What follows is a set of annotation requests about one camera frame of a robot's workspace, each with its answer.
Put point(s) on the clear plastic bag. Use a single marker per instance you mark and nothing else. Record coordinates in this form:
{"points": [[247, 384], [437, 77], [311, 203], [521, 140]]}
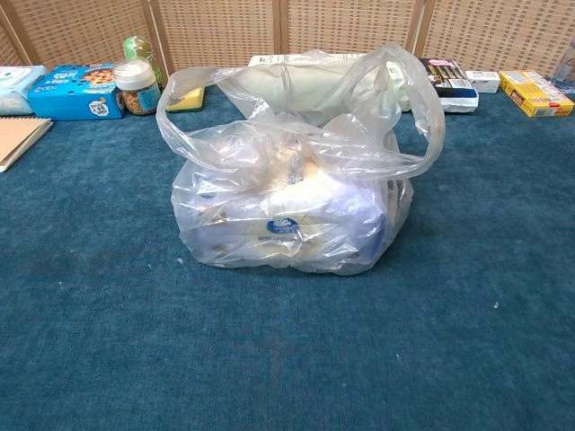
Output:
{"points": [[296, 148]]}

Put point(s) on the white tissue pack blue logo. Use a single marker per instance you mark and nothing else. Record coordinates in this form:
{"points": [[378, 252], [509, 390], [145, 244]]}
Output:
{"points": [[314, 206]]}

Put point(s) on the teal carpet table cover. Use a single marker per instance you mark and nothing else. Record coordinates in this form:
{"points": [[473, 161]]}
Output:
{"points": [[287, 350]]}

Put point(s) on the yellow sponge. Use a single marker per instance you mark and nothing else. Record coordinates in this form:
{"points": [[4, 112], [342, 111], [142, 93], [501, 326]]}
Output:
{"points": [[188, 101]]}

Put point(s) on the wicker folding screen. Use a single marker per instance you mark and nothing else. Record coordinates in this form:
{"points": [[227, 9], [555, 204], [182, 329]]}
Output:
{"points": [[224, 31]]}

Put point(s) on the glass jar white lid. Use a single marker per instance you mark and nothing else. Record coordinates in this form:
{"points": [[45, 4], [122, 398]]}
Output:
{"points": [[137, 85]]}

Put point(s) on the black pink package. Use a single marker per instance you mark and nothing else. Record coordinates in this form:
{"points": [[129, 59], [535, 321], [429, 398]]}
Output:
{"points": [[451, 83]]}

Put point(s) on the green bottle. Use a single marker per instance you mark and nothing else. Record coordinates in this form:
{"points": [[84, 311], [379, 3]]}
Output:
{"points": [[141, 48]]}

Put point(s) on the small white box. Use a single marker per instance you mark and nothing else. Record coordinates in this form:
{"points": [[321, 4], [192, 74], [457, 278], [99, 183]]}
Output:
{"points": [[483, 81]]}

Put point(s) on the blue cookie box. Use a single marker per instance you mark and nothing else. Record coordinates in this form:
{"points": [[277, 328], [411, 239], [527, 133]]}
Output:
{"points": [[72, 96]]}

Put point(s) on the yellow box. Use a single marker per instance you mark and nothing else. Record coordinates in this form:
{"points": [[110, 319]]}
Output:
{"points": [[536, 94]]}

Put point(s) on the brown spiral notebook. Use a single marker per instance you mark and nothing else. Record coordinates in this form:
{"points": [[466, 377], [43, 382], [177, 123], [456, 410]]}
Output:
{"points": [[18, 139]]}

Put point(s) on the light blue wet wipes pack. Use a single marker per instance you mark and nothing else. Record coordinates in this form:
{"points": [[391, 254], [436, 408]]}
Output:
{"points": [[18, 87]]}

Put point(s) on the clear water bottle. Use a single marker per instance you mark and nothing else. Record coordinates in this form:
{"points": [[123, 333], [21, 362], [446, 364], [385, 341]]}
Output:
{"points": [[566, 72]]}

